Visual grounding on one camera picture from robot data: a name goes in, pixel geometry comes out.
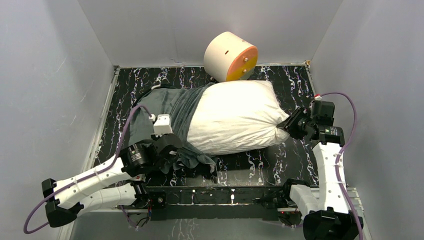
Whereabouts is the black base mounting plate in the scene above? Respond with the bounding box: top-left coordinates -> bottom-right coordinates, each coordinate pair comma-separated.
147,186 -> 302,225

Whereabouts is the white pillow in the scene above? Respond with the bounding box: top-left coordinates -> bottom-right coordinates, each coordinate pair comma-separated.
187,80 -> 290,155

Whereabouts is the white labelled power box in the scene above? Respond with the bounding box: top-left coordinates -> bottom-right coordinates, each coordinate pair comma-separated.
130,174 -> 146,182

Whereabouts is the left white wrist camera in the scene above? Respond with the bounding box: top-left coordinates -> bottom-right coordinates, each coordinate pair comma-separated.
148,114 -> 173,137

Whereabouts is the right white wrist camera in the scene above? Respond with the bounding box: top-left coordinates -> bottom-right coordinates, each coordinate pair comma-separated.
313,94 -> 323,102

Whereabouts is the aluminium left frame rail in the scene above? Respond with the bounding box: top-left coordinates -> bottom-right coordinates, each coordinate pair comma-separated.
64,65 -> 121,179

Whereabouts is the white orange cylindrical drum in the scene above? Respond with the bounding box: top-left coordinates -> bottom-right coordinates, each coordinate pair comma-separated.
203,31 -> 259,83

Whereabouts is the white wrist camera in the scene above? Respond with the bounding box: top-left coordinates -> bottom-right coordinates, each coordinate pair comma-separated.
148,114 -> 173,137
313,94 -> 323,102

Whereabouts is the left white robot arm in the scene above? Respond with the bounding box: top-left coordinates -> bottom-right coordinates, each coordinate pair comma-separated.
41,133 -> 183,228

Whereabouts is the grey plush pillowcase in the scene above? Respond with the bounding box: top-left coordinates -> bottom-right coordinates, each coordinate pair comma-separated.
133,83 -> 218,175

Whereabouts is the aluminium front frame rail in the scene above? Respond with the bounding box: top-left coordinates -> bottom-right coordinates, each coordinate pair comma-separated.
63,188 -> 365,215

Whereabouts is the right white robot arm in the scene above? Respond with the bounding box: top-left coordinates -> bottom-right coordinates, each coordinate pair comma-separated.
279,100 -> 364,240

